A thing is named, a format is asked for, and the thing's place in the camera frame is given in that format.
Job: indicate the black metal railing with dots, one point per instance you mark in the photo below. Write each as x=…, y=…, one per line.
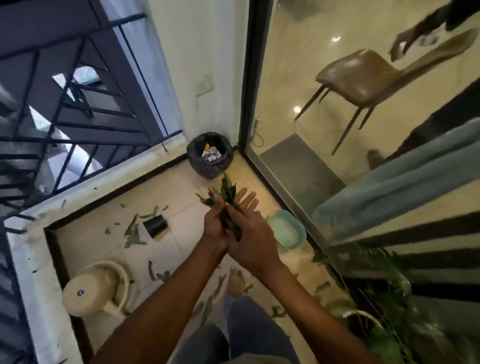
x=112, y=129

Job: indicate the white wall power outlet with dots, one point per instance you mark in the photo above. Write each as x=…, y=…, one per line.
x=205, y=86

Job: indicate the person's left forearm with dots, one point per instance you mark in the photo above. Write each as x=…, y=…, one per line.
x=161, y=311

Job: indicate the person's right hand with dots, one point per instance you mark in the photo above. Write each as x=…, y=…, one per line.
x=255, y=243

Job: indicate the teal plastic bucket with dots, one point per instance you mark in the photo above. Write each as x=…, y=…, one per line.
x=287, y=230

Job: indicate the green leafy potted plant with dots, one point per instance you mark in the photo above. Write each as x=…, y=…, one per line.
x=378, y=292

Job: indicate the white crumpled tissue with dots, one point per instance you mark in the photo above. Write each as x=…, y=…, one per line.
x=430, y=39

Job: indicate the person's right forearm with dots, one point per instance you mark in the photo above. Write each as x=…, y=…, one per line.
x=318, y=322

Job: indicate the grey neighbouring building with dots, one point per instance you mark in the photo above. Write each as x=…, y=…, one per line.
x=123, y=75

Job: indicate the small black plastic pot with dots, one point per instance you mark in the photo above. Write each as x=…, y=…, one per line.
x=154, y=227

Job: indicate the grey floor rug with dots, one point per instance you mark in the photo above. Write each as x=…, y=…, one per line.
x=300, y=168

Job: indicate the beige plastic watering can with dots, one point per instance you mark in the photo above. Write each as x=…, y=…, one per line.
x=90, y=292

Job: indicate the person's left hand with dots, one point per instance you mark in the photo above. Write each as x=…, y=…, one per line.
x=213, y=232

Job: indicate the brown leather chair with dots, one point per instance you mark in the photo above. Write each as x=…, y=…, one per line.
x=360, y=78

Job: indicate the another person's forearm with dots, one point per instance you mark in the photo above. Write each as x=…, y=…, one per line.
x=431, y=20

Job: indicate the person's right leg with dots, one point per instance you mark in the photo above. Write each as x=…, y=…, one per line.
x=258, y=330

